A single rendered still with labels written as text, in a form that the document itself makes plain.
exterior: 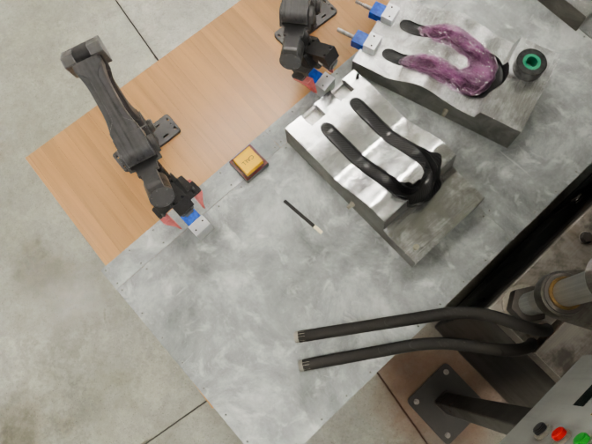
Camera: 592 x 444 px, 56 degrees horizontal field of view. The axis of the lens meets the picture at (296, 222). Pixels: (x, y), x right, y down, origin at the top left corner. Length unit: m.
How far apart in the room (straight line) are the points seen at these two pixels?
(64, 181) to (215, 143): 0.44
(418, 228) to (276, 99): 0.57
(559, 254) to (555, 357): 0.27
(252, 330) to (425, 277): 0.48
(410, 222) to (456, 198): 0.14
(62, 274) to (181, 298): 1.09
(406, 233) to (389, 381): 0.94
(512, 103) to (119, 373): 1.75
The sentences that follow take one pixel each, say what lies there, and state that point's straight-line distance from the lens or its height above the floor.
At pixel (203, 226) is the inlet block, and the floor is 0.85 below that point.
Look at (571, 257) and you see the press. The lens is 1.66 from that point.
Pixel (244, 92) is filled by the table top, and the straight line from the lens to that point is 1.69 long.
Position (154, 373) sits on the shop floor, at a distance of 2.37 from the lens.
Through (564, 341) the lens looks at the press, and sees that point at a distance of 1.62.
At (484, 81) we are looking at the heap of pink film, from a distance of 1.64.
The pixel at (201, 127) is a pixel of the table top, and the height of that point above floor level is 0.80.
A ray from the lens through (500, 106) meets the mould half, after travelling 1.60.
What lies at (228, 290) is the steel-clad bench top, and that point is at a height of 0.80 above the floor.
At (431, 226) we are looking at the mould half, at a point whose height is 0.86.
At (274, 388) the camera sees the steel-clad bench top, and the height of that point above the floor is 0.80.
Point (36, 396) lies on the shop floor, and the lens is 2.54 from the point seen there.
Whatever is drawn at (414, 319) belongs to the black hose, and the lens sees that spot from 1.40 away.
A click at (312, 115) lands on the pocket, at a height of 0.86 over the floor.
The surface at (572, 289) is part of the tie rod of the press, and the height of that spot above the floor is 1.14.
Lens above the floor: 2.28
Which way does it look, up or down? 75 degrees down
